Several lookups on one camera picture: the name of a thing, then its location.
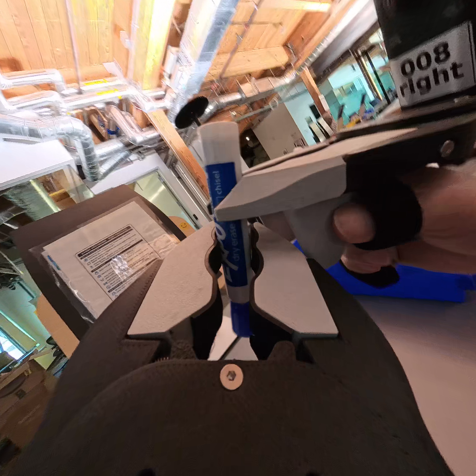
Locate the framed instruction sign board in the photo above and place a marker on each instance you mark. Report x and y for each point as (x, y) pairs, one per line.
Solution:
(111, 238)

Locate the blue plastic bin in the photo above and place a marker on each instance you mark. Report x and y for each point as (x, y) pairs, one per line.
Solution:
(409, 286)

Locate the silver ventilation duct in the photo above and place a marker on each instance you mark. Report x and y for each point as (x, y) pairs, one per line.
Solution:
(74, 130)
(227, 100)

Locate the wooden post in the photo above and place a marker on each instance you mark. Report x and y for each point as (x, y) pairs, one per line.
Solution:
(178, 152)

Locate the white stand base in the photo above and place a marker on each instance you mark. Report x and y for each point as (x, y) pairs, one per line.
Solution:
(221, 346)

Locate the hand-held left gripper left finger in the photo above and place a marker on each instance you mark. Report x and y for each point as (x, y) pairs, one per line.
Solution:
(174, 293)

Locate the black floor lamp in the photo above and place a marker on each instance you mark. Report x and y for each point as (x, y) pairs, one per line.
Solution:
(189, 111)

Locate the blue dry erase marker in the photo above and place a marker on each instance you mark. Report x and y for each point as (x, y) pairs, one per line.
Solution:
(219, 148)

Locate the brown cardboard box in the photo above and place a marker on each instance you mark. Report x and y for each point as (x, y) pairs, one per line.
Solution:
(22, 409)

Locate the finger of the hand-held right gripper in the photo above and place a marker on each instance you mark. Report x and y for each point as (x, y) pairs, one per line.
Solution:
(316, 152)
(282, 189)

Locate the person's right hand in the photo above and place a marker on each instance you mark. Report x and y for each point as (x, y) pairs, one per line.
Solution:
(450, 215)

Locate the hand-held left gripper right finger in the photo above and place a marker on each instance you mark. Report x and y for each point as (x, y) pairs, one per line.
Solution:
(293, 293)

